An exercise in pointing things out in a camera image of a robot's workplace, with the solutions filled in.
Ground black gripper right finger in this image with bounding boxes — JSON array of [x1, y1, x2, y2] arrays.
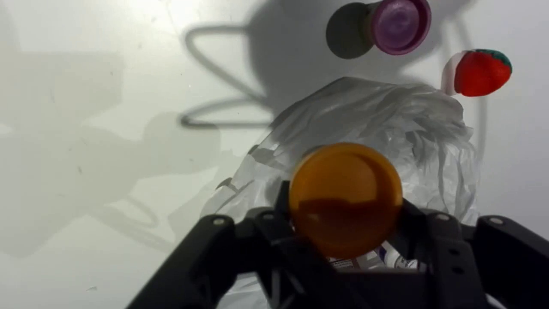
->
[[376, 201, 549, 309]]

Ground yellow playdough tub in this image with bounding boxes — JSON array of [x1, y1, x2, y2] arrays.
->
[[288, 142, 403, 257]]

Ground magenta-lid playdough tub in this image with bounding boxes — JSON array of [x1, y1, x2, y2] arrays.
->
[[364, 0, 432, 55]]

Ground white plastic bag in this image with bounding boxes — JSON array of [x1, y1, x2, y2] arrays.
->
[[202, 77, 477, 221]]

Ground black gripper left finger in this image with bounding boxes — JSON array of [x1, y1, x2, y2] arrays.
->
[[125, 180, 322, 309]]

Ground red toy strawberry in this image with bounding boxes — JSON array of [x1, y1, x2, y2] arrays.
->
[[441, 48, 513, 98]]

